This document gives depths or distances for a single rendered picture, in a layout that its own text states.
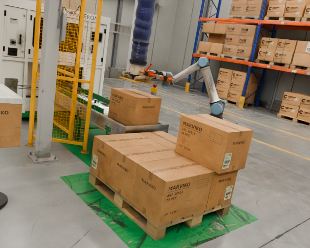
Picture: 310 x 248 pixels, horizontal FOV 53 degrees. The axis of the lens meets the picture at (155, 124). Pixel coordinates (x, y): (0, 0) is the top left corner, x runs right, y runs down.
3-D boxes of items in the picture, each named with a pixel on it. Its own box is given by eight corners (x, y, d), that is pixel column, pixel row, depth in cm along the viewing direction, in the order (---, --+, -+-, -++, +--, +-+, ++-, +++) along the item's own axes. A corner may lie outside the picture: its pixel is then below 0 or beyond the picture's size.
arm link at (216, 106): (225, 110, 397) (208, 54, 387) (224, 113, 381) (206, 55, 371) (213, 114, 403) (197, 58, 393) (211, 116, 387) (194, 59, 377)
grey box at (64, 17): (54, 39, 369) (56, 13, 361) (59, 40, 372) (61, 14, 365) (61, 40, 354) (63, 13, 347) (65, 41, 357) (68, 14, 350)
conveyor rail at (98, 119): (49, 99, 539) (50, 88, 535) (52, 99, 543) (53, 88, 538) (122, 141, 371) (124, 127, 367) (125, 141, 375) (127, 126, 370)
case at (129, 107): (108, 116, 425) (111, 87, 415) (131, 115, 451) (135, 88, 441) (132, 129, 381) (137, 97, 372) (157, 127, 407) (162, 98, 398)
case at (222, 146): (174, 151, 323) (181, 114, 314) (200, 148, 349) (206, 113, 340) (219, 174, 280) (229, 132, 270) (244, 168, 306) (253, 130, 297)
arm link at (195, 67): (207, 54, 399) (164, 80, 425) (205, 54, 388) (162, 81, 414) (211, 62, 399) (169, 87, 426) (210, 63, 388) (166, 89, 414)
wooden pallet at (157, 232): (88, 181, 346) (89, 170, 342) (156, 170, 410) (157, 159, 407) (155, 240, 258) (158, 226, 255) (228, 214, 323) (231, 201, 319)
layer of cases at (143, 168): (89, 170, 342) (93, 135, 333) (157, 159, 406) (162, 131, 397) (158, 225, 255) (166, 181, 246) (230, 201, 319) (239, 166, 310)
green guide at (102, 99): (80, 92, 572) (80, 87, 570) (85, 92, 579) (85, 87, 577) (129, 114, 456) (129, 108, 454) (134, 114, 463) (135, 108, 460)
